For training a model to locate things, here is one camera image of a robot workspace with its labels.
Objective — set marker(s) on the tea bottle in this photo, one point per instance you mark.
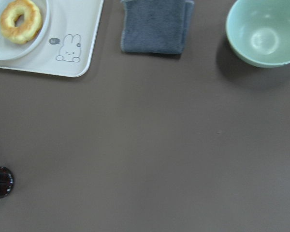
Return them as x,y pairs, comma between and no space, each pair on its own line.
6,182

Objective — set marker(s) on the white round plate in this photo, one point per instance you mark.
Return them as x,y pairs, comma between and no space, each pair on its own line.
10,50

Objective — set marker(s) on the glazed ring donut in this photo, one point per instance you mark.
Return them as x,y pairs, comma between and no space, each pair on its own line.
20,21

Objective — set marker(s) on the light green bowl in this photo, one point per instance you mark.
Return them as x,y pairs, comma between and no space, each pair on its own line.
258,32

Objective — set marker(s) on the cream serving tray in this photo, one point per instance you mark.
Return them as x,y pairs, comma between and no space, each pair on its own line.
67,46

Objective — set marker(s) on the grey folded cloth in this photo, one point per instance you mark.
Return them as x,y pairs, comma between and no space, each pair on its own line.
156,26

